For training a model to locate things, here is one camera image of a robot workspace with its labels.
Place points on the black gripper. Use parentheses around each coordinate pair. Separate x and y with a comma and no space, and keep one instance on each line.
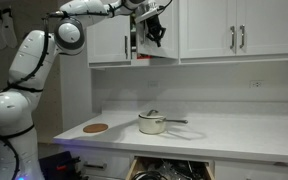
(155,28)

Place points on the white cabinet door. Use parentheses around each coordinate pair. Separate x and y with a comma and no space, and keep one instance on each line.
(167,11)
(108,41)

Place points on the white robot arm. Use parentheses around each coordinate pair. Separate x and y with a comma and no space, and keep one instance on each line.
(31,66)

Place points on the cream saucepan with lid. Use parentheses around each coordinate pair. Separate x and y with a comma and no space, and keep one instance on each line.
(153,122)

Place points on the round cork trivet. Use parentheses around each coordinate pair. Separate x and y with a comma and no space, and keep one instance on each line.
(95,128)

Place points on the open wooden drawer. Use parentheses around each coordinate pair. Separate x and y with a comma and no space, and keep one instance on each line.
(149,168)

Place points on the white lower drawer front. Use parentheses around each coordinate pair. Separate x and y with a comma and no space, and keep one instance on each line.
(106,164)

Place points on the white wall outlet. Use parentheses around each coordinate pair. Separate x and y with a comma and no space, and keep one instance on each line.
(153,84)
(255,83)

